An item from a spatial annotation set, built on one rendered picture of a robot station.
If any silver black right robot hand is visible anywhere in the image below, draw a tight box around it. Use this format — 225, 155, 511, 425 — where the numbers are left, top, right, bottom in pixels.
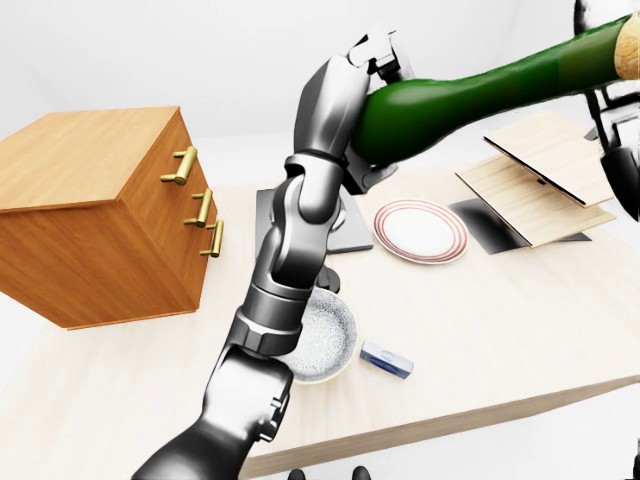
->
572, 0, 640, 222

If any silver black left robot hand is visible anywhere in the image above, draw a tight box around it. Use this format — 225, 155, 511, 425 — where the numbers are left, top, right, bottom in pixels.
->
294, 24, 417, 196

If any green wine bottle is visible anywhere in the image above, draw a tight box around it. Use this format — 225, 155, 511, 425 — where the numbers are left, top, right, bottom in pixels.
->
348, 10, 640, 171

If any wooden cabinet drawer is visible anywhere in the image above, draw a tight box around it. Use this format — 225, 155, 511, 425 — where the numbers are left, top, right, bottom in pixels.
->
121, 106, 200, 241
149, 154, 215, 279
174, 194, 224, 313

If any wooden cabinet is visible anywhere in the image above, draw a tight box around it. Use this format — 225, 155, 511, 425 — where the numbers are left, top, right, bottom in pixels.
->
0, 105, 226, 331

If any pale wooden board dark edge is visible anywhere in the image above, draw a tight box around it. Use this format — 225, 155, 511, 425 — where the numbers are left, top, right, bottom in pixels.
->
482, 111, 616, 208

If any white plate with red rings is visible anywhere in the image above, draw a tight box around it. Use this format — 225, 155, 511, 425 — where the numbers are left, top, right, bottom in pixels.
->
372, 198, 470, 266

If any patterned white bowl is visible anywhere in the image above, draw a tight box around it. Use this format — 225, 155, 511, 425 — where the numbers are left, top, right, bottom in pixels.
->
276, 289, 361, 386

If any small blue white box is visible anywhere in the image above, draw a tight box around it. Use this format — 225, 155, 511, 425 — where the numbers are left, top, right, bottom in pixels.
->
358, 340, 416, 380

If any brass drawer handle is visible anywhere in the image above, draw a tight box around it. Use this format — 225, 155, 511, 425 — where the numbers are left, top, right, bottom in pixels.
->
183, 188, 214, 229
199, 219, 226, 259
159, 146, 199, 187

